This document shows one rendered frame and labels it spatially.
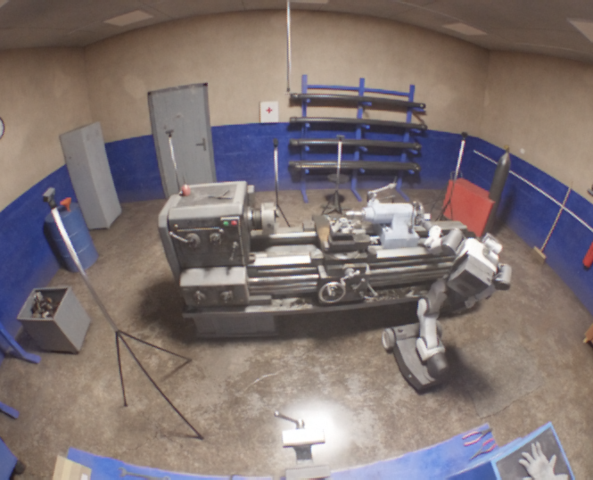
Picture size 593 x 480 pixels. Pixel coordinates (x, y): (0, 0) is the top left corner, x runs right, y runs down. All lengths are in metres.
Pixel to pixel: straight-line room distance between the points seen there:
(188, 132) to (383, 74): 3.66
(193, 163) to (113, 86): 2.25
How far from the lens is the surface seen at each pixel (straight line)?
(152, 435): 2.46
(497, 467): 1.13
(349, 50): 5.10
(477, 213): 4.53
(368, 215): 2.24
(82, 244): 4.30
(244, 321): 2.51
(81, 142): 4.85
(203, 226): 1.92
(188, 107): 5.04
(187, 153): 5.22
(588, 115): 5.10
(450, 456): 1.49
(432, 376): 2.41
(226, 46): 4.96
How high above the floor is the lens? 2.15
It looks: 34 degrees down
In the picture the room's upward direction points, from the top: straight up
